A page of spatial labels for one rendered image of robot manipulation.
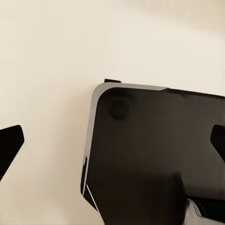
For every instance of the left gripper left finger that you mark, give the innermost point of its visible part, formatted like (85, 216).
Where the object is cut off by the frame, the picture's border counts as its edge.
(11, 140)

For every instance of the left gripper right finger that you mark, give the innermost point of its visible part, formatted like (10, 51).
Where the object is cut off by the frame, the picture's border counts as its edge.
(217, 139)

